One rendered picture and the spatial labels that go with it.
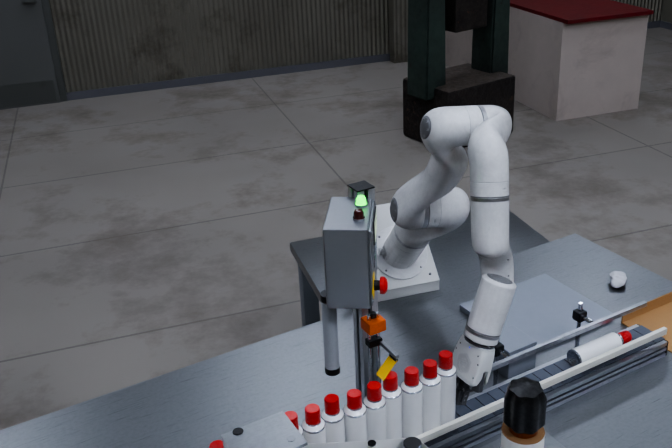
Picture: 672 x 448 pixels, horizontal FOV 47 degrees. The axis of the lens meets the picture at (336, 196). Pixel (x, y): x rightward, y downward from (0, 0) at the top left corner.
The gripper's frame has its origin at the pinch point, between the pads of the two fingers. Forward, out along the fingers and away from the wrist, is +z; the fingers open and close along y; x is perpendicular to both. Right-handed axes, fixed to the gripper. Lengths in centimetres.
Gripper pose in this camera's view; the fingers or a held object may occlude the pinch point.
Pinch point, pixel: (461, 396)
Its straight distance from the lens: 199.9
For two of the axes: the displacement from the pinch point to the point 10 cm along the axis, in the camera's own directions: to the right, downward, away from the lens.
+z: -2.5, 9.4, 2.3
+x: 8.3, 0.9, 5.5
